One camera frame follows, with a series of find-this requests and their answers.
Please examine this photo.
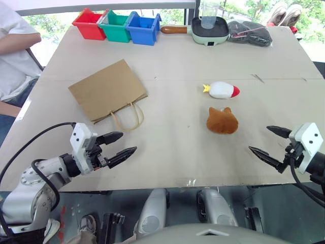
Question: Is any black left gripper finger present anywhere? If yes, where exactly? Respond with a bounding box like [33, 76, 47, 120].
[97, 131, 124, 146]
[106, 146, 138, 170]

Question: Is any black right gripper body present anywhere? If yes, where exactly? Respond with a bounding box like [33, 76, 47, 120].
[283, 141, 305, 168]

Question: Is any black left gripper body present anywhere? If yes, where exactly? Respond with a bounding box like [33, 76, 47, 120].
[85, 137, 110, 172]

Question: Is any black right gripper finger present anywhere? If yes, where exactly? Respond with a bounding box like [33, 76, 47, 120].
[266, 125, 293, 139]
[248, 145, 288, 174]

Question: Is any black cloth in plastic bag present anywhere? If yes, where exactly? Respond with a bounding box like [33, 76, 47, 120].
[226, 20, 273, 48]

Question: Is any brown plush toy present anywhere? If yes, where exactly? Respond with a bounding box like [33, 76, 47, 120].
[206, 106, 240, 135]

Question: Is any silver robot leg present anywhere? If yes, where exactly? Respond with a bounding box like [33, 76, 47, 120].
[196, 187, 240, 227]
[134, 188, 170, 240]

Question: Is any grey sneaker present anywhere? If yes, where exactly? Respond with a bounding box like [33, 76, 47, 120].
[78, 215, 98, 237]

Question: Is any white red rocket toy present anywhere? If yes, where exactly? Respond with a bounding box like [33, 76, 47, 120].
[202, 81, 241, 100]

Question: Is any white sneaker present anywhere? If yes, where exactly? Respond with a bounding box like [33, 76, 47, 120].
[42, 218, 61, 244]

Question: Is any grey robot torso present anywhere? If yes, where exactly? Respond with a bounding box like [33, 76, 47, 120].
[135, 223, 289, 244]

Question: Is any green plastic bin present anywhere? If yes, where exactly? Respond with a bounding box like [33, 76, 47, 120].
[98, 9, 136, 44]

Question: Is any blue plastic bin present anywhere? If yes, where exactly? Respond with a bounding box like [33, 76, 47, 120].
[126, 11, 162, 47]

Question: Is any red plastic bin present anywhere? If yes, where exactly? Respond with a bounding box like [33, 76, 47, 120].
[72, 7, 110, 41]

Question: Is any beige fluffy shoe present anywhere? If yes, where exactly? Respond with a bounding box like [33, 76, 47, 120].
[266, 2, 287, 27]
[283, 3, 303, 27]

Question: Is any person in white shirt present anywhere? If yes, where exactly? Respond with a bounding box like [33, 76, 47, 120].
[0, 0, 43, 148]

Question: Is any clear plastic measuring cup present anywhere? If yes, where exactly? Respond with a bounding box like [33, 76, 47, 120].
[200, 0, 221, 29]

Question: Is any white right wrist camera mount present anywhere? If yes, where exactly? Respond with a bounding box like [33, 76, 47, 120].
[288, 122, 324, 175]

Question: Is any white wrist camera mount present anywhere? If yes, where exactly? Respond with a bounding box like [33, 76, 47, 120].
[288, 122, 324, 175]
[69, 123, 98, 176]

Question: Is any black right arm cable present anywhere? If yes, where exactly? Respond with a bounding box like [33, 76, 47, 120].
[289, 151, 325, 207]

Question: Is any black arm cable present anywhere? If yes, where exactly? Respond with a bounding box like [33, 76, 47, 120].
[289, 151, 325, 207]
[0, 122, 77, 239]

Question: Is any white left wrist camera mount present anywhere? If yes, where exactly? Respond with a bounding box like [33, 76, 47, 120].
[69, 123, 98, 176]

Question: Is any brown paper bag with handles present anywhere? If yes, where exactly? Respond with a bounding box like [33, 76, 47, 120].
[68, 58, 150, 133]

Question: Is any black stand bracket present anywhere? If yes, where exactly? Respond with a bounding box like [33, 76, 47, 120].
[244, 206, 265, 232]
[101, 212, 126, 244]

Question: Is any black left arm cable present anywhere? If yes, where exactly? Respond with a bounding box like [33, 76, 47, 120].
[0, 122, 77, 239]

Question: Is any green electric pan, brown handle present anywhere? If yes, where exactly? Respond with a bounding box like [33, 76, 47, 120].
[160, 16, 230, 47]

